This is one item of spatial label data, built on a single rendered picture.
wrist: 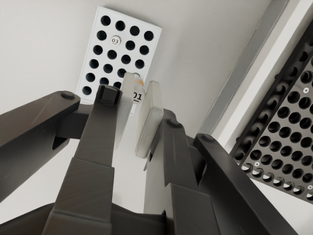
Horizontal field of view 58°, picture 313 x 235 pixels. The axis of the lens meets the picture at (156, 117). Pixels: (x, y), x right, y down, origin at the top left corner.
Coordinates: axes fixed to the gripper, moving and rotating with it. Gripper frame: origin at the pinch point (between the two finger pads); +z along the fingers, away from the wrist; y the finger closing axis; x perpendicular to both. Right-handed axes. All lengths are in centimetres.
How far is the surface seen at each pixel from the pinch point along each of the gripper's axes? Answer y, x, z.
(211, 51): 9.4, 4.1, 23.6
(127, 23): -2.9, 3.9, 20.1
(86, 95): -5.4, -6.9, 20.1
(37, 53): -13.7, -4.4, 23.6
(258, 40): 11.2, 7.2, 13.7
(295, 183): 20.8, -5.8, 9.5
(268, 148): 15.7, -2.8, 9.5
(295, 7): 11.9, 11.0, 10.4
